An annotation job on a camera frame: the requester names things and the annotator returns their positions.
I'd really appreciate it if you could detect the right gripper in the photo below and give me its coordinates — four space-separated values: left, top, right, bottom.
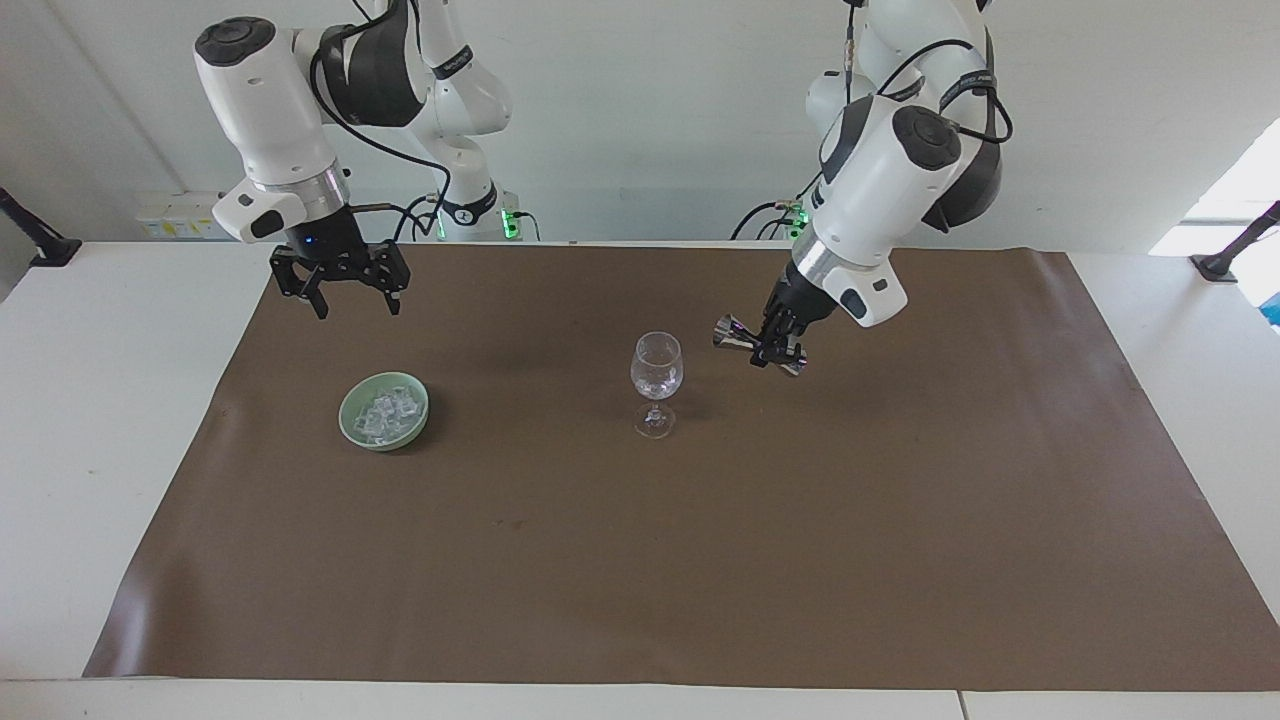
269 204 413 322

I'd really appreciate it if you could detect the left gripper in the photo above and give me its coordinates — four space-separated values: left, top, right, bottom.
768 262 839 337

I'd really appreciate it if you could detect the silver metal jigger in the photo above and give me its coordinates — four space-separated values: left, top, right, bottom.
712 314 808 378

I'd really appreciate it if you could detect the clear wine glass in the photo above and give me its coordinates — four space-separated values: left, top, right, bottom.
630 331 686 440

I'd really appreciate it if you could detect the green ceramic bowl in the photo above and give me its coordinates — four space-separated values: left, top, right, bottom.
338 371 431 453

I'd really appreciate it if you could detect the black stand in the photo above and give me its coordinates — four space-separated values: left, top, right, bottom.
0 187 83 268
1189 200 1280 284

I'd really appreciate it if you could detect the white wall socket strip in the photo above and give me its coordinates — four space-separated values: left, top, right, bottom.
135 191 227 242

